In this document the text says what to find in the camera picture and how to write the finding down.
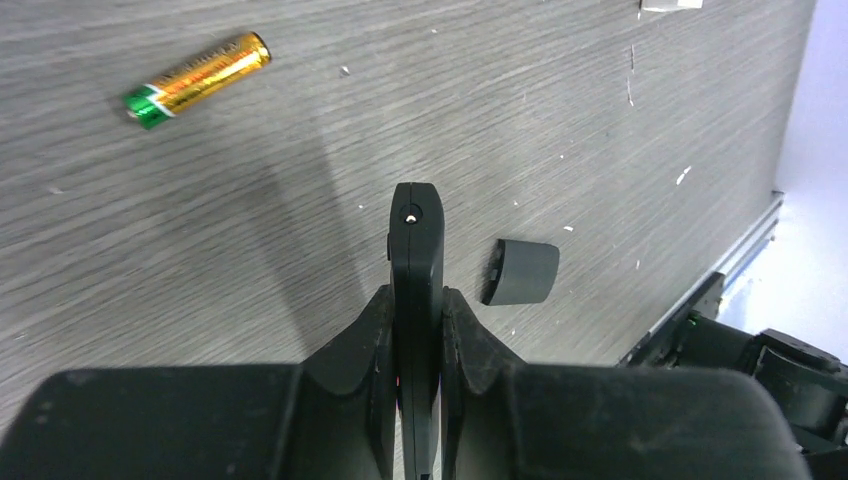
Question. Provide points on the small black block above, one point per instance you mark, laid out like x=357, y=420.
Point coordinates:
x=416, y=253

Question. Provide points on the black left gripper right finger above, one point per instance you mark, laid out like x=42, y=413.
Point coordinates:
x=505, y=418

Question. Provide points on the black remote battery cover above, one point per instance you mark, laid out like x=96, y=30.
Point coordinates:
x=520, y=273

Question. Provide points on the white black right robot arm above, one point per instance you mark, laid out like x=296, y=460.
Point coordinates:
x=808, y=384

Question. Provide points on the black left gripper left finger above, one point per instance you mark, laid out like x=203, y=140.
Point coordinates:
x=328, y=417

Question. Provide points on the aluminium frame rail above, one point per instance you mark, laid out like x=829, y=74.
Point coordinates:
x=722, y=265

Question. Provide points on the orange battery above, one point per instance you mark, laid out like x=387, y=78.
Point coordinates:
x=172, y=92

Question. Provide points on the white remote control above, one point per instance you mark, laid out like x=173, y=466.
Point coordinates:
x=668, y=6

